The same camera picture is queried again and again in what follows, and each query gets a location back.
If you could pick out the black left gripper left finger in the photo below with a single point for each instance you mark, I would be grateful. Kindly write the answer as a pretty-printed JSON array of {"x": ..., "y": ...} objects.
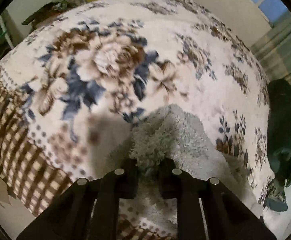
[{"x": 87, "y": 209}]

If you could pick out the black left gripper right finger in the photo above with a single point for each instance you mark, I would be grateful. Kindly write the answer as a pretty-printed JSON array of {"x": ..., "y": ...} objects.
[{"x": 207, "y": 209}]

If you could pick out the grey fluffy pants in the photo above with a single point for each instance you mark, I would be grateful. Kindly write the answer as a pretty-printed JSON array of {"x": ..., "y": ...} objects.
[{"x": 169, "y": 132}]

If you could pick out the floral bed blanket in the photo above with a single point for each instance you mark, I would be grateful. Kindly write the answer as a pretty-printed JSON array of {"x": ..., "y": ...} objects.
[{"x": 73, "y": 90}]

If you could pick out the dark green blanket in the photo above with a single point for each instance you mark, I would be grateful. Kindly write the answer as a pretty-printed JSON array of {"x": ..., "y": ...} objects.
[{"x": 279, "y": 144}]

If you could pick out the green striped right curtain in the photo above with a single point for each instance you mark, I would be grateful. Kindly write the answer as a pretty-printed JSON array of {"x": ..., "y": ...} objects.
[{"x": 273, "y": 50}]

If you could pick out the dark wooden nightstand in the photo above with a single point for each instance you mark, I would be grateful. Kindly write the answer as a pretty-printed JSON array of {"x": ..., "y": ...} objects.
[{"x": 48, "y": 13}]

